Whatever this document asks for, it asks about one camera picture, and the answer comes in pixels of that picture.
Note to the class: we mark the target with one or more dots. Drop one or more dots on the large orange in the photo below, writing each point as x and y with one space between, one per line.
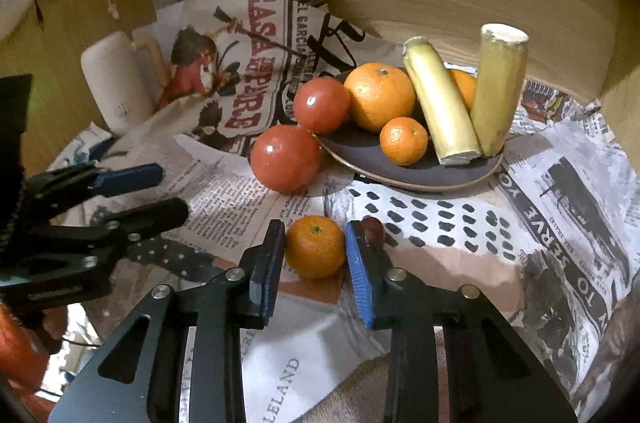
380 95

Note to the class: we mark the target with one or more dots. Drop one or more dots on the beige printed paper sheet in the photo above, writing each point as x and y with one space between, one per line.
225 68

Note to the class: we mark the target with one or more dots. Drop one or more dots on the printed newspaper tablecloth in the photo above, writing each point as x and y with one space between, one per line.
450 283

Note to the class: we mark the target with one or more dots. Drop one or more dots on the cut banana piece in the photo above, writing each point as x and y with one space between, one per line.
500 93
440 103

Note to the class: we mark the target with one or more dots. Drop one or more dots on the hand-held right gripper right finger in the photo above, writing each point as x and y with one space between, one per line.
357 273

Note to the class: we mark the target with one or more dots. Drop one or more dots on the white mug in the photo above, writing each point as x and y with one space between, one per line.
115 78

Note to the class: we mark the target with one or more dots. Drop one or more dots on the red tomato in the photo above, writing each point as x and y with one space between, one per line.
320 103
285 158

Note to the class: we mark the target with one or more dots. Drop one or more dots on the dark chestnut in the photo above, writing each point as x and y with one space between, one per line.
374 230

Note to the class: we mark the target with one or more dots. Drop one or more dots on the white papers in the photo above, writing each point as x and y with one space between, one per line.
167 3

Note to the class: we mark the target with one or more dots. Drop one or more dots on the medium orange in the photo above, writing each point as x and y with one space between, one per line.
465 90

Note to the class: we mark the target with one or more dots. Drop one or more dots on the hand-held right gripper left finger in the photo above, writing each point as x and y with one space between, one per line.
267 273

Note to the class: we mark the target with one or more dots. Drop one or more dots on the dark round plate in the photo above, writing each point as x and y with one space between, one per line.
425 175

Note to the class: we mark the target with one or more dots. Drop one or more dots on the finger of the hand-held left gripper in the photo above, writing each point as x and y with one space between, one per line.
150 213
130 175

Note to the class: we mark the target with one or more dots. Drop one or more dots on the small mandarin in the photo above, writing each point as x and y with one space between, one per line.
402 140
315 245

